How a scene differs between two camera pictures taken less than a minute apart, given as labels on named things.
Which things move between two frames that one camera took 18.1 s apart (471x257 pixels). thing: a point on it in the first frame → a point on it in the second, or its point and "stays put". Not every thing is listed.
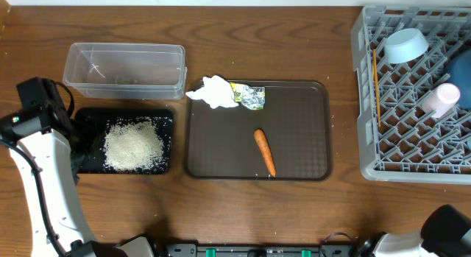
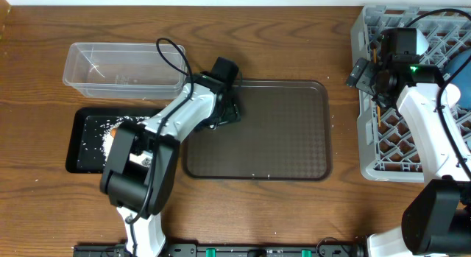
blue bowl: x=458 y=73 stays put
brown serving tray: x=296 y=124 stays put
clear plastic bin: x=126 y=70 stays put
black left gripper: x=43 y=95 → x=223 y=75
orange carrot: x=265 y=149 → x=113 y=132
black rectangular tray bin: x=91 y=124 stays put
